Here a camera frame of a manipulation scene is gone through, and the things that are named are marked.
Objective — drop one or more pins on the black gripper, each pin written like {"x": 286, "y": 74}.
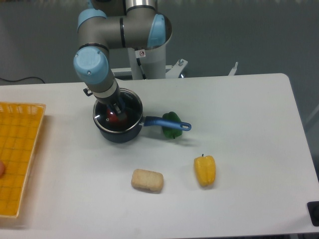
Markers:
{"x": 110, "y": 98}

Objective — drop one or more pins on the green bell pepper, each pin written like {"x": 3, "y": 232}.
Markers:
{"x": 171, "y": 133}

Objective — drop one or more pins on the red bell pepper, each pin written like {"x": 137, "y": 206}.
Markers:
{"x": 114, "y": 121}

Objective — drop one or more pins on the beige bread loaf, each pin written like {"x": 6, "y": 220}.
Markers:
{"x": 147, "y": 180}

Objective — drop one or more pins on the yellow woven basket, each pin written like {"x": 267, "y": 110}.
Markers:
{"x": 20, "y": 125}

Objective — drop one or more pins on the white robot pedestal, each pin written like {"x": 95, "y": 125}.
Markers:
{"x": 151, "y": 63}

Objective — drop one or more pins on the glass pot lid blue knob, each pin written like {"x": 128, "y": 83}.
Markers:
{"x": 133, "y": 108}

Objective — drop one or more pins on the black device at table edge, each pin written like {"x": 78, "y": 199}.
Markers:
{"x": 313, "y": 209}

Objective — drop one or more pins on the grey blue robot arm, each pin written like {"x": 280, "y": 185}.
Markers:
{"x": 115, "y": 24}

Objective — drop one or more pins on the yellow bell pepper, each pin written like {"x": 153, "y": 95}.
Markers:
{"x": 205, "y": 170}

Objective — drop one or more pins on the dark blue saucepan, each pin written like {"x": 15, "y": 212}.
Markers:
{"x": 121, "y": 137}

